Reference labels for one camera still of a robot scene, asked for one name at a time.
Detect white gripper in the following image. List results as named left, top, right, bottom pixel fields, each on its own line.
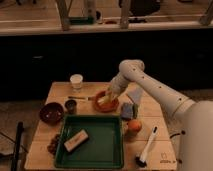
left=109, top=74, right=129, bottom=95

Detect yellow banana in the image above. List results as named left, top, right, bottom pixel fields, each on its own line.
left=103, top=90, right=115, bottom=103

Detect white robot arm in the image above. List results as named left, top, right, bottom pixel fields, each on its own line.
left=109, top=60, right=213, bottom=171

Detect red bowl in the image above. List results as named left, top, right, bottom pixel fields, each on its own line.
left=92, top=91, right=119, bottom=113

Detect dark brown bowl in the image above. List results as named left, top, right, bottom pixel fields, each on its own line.
left=39, top=102, right=64, bottom=125

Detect blue sponge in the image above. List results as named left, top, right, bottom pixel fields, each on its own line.
left=121, top=103, right=133, bottom=120

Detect white plastic cup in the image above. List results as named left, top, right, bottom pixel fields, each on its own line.
left=70, top=74, right=83, bottom=90

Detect orange fruit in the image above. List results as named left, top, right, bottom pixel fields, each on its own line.
left=127, top=119, right=142, bottom=134

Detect small dark cup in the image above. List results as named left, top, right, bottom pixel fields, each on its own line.
left=65, top=99, right=77, bottom=114

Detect green plastic tray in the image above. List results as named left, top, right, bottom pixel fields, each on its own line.
left=54, top=115, right=124, bottom=169

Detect white dish brush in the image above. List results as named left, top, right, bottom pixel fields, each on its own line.
left=135, top=127, right=157, bottom=168

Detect bunch of brown grapes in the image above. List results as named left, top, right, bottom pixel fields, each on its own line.
left=47, top=134, right=60, bottom=155

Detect black stand pole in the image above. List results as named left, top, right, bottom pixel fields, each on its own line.
left=10, top=122, right=24, bottom=171

